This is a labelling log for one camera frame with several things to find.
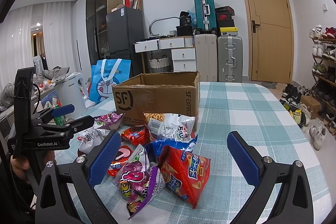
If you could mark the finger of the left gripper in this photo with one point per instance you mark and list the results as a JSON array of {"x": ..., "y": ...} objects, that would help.
[
  {"x": 62, "y": 111},
  {"x": 80, "y": 124}
]

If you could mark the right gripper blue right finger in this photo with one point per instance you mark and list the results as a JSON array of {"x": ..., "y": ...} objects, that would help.
[{"x": 252, "y": 166}]

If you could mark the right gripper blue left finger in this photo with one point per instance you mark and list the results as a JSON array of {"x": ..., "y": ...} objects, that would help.
[{"x": 88, "y": 171}]

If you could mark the red white snack packet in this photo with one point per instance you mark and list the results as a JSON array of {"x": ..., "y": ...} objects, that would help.
[{"x": 90, "y": 138}]

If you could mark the purple candy bag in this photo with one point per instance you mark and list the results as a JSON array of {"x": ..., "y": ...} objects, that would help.
[
  {"x": 110, "y": 121},
  {"x": 139, "y": 181}
]

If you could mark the red Oreo pack pink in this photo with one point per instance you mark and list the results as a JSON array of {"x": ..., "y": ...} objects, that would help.
[{"x": 120, "y": 160}]

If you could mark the purple candy bag front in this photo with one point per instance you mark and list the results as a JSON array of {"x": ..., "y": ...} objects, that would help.
[{"x": 139, "y": 181}]

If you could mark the red corn snack bag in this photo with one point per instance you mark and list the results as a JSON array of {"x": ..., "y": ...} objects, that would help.
[{"x": 185, "y": 173}]

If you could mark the white noodle snack bag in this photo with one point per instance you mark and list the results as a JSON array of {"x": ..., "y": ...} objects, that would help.
[{"x": 170, "y": 126}]

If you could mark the person's left hand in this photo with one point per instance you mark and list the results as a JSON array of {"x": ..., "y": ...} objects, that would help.
[{"x": 20, "y": 165}]

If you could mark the white electric kettle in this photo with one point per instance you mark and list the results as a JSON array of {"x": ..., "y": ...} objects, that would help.
[{"x": 71, "y": 89}]

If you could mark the blue Doraemon tote bag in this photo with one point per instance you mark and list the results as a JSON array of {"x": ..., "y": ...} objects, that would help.
[{"x": 106, "y": 74}]

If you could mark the red Oreo pack small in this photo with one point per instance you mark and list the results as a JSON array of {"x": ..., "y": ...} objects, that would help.
[{"x": 136, "y": 135}]

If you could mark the white sneaker on floor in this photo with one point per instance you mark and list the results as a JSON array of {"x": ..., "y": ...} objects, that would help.
[{"x": 318, "y": 134}]

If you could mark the small cardboard box floor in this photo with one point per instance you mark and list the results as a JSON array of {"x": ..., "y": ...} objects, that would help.
[{"x": 312, "y": 105}]

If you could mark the SF Express cardboard box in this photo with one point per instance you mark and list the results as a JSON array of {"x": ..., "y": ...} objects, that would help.
[{"x": 167, "y": 92}]

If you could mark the dark grey refrigerator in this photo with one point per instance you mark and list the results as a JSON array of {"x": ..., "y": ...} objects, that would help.
[{"x": 125, "y": 28}]

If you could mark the woven laundry basket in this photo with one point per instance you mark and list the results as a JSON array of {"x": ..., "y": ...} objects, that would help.
[{"x": 159, "y": 65}]

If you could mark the wooden door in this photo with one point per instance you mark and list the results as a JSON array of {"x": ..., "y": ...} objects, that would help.
[{"x": 270, "y": 39}]

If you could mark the black glass cabinet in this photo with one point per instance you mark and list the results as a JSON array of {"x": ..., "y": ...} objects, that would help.
[{"x": 97, "y": 36}]

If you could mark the silver suitcase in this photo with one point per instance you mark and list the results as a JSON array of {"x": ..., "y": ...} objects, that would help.
[{"x": 230, "y": 59}]

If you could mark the beige suitcase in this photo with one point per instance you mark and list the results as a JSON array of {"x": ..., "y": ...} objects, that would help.
[{"x": 206, "y": 57}]

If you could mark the white drawer desk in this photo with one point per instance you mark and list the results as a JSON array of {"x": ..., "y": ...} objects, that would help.
[{"x": 182, "y": 51}]

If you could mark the stacked shoe boxes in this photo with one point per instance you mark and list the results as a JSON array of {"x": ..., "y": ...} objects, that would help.
[{"x": 225, "y": 21}]

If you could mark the black bag on desk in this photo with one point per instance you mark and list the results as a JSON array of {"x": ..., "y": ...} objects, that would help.
[{"x": 185, "y": 27}]

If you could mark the shoe rack with shoes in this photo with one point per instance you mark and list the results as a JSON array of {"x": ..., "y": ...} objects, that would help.
[{"x": 323, "y": 72}]

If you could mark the teal suitcase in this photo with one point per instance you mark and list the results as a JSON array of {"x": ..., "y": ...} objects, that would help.
[{"x": 206, "y": 16}]

